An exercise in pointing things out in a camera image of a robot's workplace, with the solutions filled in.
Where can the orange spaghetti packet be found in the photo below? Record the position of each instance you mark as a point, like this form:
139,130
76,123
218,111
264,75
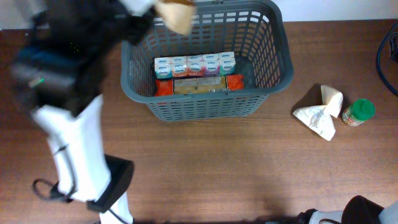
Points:
199,85

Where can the tissue pack multipack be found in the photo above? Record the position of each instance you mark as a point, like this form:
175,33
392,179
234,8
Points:
206,65

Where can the brown paper bag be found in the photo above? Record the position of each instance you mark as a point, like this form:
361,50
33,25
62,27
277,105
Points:
176,14

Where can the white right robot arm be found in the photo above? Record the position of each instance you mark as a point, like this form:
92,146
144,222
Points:
359,210

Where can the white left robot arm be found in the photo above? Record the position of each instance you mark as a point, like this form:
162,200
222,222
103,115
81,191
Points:
57,80

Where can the grey plastic basket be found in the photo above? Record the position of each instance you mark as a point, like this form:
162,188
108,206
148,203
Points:
253,30

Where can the cream crumpled paper bag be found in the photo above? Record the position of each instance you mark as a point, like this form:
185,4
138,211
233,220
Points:
319,118

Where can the green lid jar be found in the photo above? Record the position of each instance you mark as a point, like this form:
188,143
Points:
359,112

